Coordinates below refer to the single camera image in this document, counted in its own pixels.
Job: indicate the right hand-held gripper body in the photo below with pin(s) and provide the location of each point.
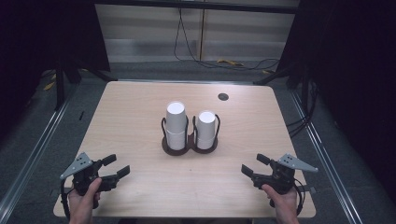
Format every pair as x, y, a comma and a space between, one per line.
281, 179

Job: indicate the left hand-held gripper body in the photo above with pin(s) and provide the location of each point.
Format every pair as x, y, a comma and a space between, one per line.
81, 165

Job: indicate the dark brown double cup holder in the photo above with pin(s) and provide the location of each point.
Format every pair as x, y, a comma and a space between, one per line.
176, 151

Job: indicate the person's right hand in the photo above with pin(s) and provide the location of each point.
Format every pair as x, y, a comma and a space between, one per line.
283, 205

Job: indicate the person's left hand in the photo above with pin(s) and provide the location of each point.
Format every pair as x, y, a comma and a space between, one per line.
82, 205

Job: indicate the black tape piece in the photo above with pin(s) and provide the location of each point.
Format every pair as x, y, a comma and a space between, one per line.
55, 191
308, 189

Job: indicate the dark round table grommet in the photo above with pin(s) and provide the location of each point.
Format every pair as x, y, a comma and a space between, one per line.
223, 96

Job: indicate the black metal stand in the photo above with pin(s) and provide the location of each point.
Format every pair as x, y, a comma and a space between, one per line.
274, 77
59, 90

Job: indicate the yellow tape strip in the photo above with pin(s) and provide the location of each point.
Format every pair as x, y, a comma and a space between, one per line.
230, 62
268, 72
49, 86

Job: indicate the metal floor rail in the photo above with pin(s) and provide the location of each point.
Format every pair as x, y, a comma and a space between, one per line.
31, 155
327, 155

